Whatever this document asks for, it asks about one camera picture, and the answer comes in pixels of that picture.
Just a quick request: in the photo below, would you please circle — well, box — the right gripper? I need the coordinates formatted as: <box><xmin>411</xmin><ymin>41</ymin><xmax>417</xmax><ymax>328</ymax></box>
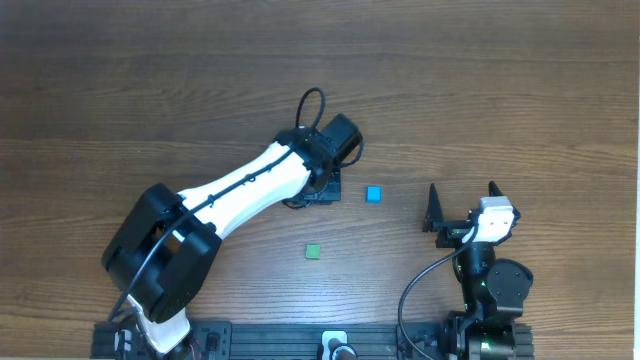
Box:
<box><xmin>422</xmin><ymin>180</ymin><xmax>522</xmax><ymax>249</ymax></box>

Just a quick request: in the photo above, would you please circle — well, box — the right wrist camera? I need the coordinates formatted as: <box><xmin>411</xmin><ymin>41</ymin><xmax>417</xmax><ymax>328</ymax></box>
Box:
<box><xmin>467</xmin><ymin>196</ymin><xmax>516</xmax><ymax>245</ymax></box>

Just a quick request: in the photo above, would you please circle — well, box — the mounting rail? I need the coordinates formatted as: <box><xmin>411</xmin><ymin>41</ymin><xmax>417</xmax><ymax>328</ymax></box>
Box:
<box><xmin>91</xmin><ymin>319</ymin><xmax>535</xmax><ymax>360</ymax></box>

